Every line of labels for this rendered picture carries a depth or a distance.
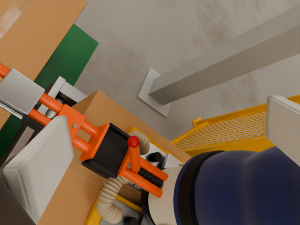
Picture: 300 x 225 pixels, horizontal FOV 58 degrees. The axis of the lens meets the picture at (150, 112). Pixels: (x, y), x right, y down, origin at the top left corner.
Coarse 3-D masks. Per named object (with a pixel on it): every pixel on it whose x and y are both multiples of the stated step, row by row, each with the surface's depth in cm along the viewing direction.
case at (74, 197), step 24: (96, 96) 76; (96, 120) 74; (120, 120) 78; (168, 144) 87; (72, 168) 67; (72, 192) 66; (96, 192) 69; (120, 192) 73; (48, 216) 61; (72, 216) 65
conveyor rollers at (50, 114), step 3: (57, 99) 110; (60, 99) 111; (60, 102) 110; (63, 102) 112; (48, 111) 107; (51, 111) 108; (45, 114) 107; (48, 114) 107; (51, 114) 107; (54, 114) 108; (48, 117) 106; (51, 117) 107; (36, 132) 103; (33, 135) 102; (36, 135) 102; (30, 138) 101; (30, 141) 101; (27, 144) 100
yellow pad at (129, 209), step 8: (96, 200) 68; (120, 200) 71; (128, 200) 72; (96, 208) 66; (128, 208) 71; (136, 208) 73; (96, 216) 66; (128, 216) 71; (136, 216) 72; (88, 224) 65; (96, 224) 66; (104, 224) 66; (112, 224) 68; (120, 224) 69; (128, 224) 68; (136, 224) 69
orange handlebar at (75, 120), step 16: (0, 64) 49; (48, 96) 53; (32, 112) 51; (64, 112) 54; (80, 128) 57; (96, 128) 58; (80, 144) 55; (144, 160) 64; (128, 176) 60; (160, 176) 65; (160, 192) 64
